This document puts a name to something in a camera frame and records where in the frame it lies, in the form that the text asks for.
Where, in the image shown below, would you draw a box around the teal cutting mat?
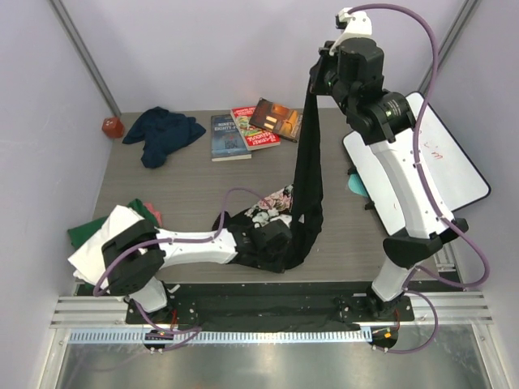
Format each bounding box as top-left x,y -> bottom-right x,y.
348,173 -> 369,198

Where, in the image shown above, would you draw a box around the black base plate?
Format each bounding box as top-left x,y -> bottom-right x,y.
148,281 -> 415,332

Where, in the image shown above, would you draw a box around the red cover book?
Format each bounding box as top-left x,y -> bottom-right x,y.
230,106 -> 281,152

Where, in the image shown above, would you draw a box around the white perforated cable rail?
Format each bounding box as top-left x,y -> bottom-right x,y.
68,327 -> 372,345

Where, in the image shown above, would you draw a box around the green t shirt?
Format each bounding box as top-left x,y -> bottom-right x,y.
67,199 -> 158,250

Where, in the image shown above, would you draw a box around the blue 1984 paperback book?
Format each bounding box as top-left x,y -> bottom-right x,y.
211,114 -> 251,162

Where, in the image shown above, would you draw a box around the white folded t shirt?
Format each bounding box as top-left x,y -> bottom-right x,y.
68,205 -> 144,285

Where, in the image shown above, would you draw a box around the black whiteboard stand foot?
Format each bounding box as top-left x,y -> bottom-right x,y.
347,165 -> 358,176
364,201 -> 375,211

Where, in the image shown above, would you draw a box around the black t shirt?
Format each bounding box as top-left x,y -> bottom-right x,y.
215,80 -> 324,273

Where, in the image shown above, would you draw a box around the dark cover paperback book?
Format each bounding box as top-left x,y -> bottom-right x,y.
249,98 -> 302,143

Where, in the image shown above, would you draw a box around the small red cube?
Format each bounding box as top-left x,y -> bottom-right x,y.
101,117 -> 125,139

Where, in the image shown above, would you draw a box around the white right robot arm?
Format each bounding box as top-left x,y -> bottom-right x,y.
310,37 -> 469,320

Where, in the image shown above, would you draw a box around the pink t shirt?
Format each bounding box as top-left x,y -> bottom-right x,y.
144,203 -> 163,227

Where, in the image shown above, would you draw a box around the white dry-erase board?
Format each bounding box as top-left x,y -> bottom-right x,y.
343,106 -> 491,235

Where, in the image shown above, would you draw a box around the aluminium frame rail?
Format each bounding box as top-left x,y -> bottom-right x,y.
433,243 -> 457,276

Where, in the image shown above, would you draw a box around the navy blue t shirt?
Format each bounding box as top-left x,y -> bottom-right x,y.
122,107 -> 206,169

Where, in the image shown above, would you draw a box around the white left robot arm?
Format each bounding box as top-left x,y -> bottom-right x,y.
94,220 -> 292,323

